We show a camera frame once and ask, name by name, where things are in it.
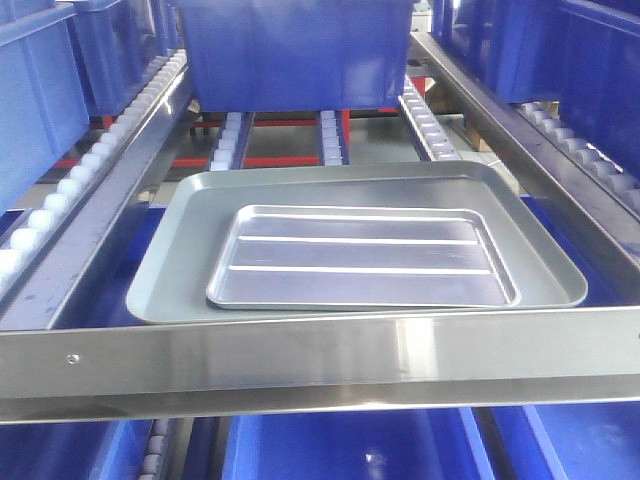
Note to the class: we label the bottom centre blue bin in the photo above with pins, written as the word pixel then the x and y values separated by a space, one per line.
pixel 399 444

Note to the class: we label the grey plastic tray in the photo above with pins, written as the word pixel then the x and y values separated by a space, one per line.
pixel 171 282

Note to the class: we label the left blue bin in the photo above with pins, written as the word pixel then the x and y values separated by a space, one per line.
pixel 64 62

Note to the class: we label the shelf divider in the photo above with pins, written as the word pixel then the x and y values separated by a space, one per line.
pixel 602 229
pixel 64 278

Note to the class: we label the right blue bin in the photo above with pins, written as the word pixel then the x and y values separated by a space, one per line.
pixel 582 54

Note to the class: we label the silver metal tray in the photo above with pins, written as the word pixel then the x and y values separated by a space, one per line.
pixel 359 258

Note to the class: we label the blue bin on rollers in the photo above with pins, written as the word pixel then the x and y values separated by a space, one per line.
pixel 278 56

